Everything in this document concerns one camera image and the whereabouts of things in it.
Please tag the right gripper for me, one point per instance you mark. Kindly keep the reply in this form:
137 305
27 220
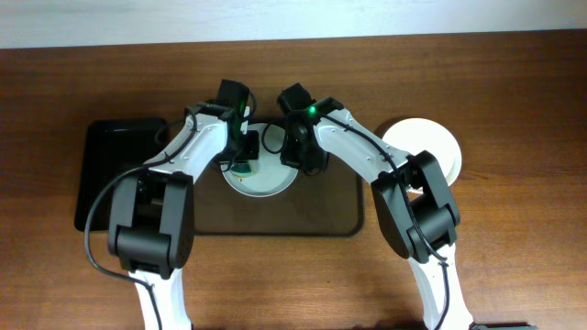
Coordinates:
296 153

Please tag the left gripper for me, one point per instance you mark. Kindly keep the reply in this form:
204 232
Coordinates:
248 149

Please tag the green yellow sponge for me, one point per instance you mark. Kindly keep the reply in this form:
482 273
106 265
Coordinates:
242 169

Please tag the white plate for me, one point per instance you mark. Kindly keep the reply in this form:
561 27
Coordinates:
271 176
418 134

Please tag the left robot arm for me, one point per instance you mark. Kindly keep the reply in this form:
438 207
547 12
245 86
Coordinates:
151 221

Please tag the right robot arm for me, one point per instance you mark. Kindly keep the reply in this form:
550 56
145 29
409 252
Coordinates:
416 210

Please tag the brown serving tray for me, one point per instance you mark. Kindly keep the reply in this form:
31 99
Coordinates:
329 204

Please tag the black rectangular tray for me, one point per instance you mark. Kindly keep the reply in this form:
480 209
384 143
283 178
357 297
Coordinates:
112 147

